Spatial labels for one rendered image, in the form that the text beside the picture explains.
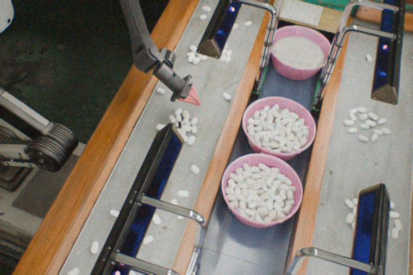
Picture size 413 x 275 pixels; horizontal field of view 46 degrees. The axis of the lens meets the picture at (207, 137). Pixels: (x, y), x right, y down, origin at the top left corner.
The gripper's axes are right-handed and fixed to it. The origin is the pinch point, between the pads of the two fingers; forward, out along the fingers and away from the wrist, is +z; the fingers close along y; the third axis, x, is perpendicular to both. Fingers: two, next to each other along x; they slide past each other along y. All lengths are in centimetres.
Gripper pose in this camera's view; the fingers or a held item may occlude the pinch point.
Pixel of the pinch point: (198, 103)
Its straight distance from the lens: 172.4
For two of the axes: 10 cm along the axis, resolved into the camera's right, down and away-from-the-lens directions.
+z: 6.9, 5.9, 4.2
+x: -6.7, 3.0, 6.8
